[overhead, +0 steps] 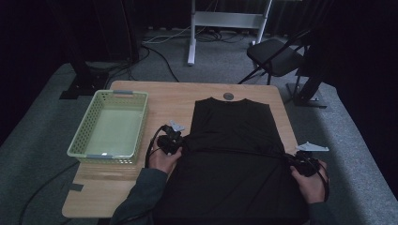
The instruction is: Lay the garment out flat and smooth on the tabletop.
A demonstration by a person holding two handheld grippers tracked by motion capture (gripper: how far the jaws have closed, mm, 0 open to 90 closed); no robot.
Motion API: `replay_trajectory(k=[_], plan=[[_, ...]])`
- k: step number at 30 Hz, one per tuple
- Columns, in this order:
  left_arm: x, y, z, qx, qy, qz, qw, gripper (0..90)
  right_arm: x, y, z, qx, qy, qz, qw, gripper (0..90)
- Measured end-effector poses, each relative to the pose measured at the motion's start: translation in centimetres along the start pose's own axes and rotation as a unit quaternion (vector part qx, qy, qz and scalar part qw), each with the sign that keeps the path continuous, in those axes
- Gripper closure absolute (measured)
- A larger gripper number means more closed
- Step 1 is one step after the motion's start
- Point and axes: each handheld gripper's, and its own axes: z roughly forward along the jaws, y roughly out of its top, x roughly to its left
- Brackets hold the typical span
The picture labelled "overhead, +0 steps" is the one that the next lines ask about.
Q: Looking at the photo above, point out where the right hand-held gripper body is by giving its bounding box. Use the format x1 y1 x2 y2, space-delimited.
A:
294 142 330 178

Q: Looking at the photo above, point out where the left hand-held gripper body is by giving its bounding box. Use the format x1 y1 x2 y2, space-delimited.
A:
156 120 186 157

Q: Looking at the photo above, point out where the black t-shirt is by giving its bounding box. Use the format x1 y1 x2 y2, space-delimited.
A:
153 97 309 225

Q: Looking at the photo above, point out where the person's left hand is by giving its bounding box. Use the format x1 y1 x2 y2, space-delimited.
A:
148 144 183 174

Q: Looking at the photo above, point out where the person's right hand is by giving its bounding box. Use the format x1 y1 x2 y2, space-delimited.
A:
290 160 329 204

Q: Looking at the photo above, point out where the green plastic basket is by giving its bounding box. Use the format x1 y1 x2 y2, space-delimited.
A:
66 89 149 166

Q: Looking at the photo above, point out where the dark stand with grey base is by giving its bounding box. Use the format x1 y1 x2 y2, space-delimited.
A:
285 31 329 109

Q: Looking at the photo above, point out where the black folding chair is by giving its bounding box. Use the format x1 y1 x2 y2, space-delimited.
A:
237 29 312 86

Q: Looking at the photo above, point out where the black stand with base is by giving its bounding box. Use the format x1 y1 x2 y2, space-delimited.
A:
59 0 110 100

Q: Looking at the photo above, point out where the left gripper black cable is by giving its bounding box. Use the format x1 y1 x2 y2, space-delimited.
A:
145 124 167 170

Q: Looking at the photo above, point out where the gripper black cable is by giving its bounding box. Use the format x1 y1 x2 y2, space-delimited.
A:
145 124 167 170
317 160 330 203

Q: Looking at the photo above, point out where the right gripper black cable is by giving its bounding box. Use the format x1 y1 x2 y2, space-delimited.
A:
317 160 330 203

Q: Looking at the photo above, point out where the thin black floor cable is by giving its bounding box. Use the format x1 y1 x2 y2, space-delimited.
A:
140 45 180 83

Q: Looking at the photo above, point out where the white floor cable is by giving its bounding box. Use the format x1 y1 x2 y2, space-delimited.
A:
142 26 192 45

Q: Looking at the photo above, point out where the white desk frame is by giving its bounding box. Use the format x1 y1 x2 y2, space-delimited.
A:
187 0 273 67

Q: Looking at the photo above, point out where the thick black floor cable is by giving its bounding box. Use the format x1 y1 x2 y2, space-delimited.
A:
18 160 80 225

